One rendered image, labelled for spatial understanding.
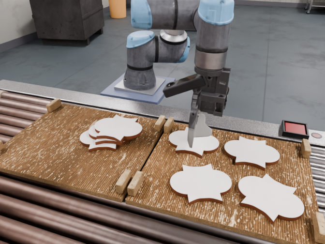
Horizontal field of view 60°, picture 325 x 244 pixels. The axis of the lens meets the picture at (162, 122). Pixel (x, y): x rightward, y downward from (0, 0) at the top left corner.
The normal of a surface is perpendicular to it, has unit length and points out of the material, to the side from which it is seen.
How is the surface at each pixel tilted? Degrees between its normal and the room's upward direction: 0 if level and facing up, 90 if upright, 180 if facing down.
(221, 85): 90
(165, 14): 81
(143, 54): 93
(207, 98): 90
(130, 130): 0
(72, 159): 0
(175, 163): 0
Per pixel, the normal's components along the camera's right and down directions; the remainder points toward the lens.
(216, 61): 0.19, 0.52
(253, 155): 0.00, -0.85
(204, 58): -0.54, 0.43
